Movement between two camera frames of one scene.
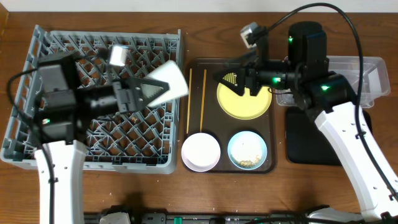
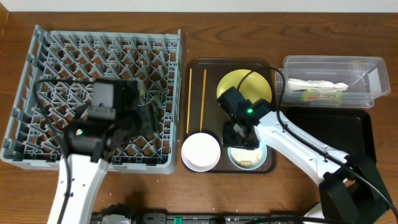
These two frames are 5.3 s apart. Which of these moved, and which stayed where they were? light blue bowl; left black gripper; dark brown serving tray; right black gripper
Moved: right black gripper; left black gripper
Stayed: dark brown serving tray; light blue bowl
